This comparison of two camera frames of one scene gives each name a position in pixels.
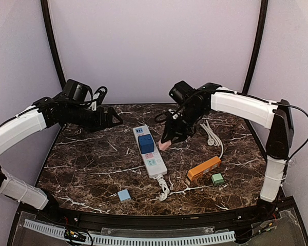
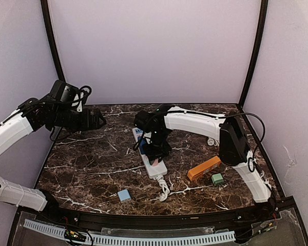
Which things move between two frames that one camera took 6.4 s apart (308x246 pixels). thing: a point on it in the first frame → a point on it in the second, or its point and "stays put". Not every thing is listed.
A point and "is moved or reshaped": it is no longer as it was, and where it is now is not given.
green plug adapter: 217,178 stays put
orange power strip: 203,168 stays put
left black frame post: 53,42 stays put
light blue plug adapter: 123,195 stays put
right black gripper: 178,125 → 157,149
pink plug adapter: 162,146 is moved or reshaped
